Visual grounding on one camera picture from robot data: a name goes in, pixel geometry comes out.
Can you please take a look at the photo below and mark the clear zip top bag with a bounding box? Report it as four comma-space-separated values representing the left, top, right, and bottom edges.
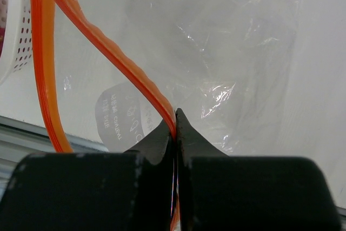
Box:
31, 0, 300, 155

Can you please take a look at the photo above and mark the white perforated plastic basket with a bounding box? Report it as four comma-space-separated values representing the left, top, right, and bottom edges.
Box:
1, 0, 32, 83

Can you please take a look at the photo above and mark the aluminium mounting rail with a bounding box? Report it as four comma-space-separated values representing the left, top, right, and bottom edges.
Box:
0, 116, 109, 186

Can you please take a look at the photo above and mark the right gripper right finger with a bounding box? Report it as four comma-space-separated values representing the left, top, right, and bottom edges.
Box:
176, 109, 342, 230

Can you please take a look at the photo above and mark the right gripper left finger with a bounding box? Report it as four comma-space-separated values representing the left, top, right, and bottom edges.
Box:
1, 122, 176, 230

